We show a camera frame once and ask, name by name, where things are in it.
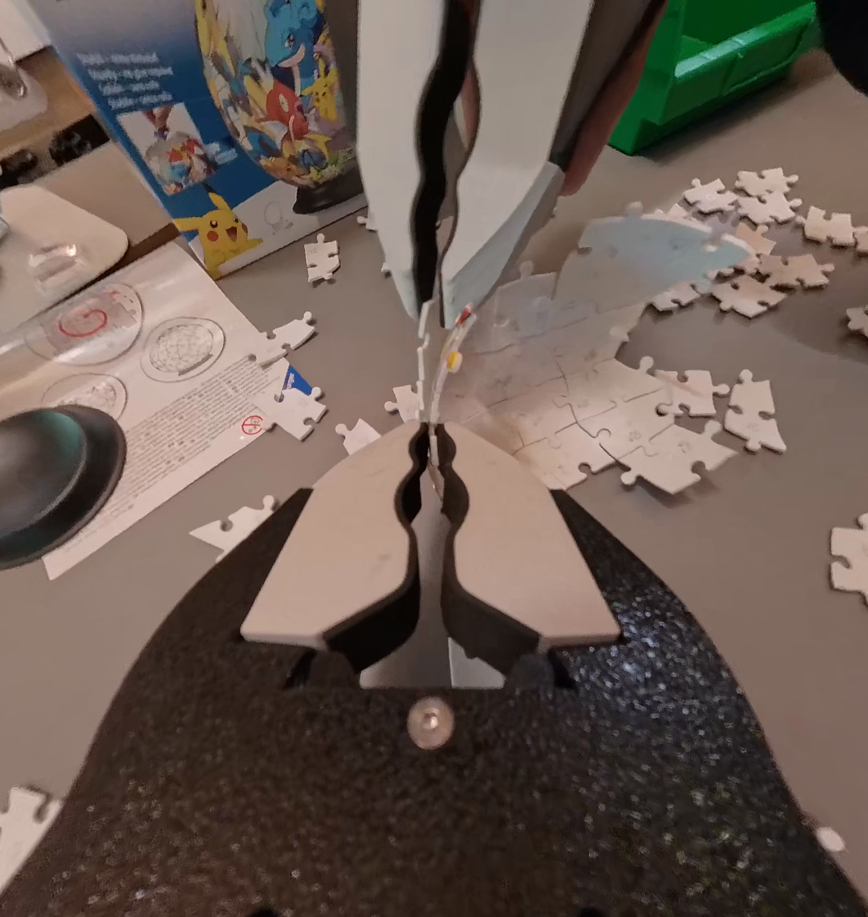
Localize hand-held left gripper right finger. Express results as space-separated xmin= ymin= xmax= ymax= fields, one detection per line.
xmin=434 ymin=423 xmax=623 ymax=676

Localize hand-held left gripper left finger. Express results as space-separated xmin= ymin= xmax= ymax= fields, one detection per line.
xmin=239 ymin=423 xmax=426 ymax=673

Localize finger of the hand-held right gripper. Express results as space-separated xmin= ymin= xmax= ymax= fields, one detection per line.
xmin=440 ymin=0 xmax=596 ymax=331
xmin=355 ymin=0 xmax=474 ymax=323

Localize partly built puzzle ball shell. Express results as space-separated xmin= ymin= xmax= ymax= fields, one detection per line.
xmin=387 ymin=204 xmax=757 ymax=502

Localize single white puzzle piece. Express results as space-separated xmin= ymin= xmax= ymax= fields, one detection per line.
xmin=414 ymin=299 xmax=438 ymax=391

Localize blue cartoon puzzle box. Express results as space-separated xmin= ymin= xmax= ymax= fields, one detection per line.
xmin=29 ymin=0 xmax=370 ymax=280

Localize scattered white puzzle pieces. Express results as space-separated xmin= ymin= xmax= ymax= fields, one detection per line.
xmin=0 ymin=166 xmax=868 ymax=896

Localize black round ball stand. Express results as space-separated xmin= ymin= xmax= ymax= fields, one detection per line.
xmin=0 ymin=405 xmax=127 ymax=570

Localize person's right hand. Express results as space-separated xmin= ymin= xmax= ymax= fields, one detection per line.
xmin=563 ymin=0 xmax=671 ymax=198

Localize green plastic bin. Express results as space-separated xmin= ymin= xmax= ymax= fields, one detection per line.
xmin=609 ymin=0 xmax=839 ymax=155

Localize white instruction sheet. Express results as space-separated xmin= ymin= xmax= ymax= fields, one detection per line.
xmin=0 ymin=240 xmax=328 ymax=581

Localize person's dark clothing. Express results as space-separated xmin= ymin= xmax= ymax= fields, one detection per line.
xmin=817 ymin=0 xmax=868 ymax=116

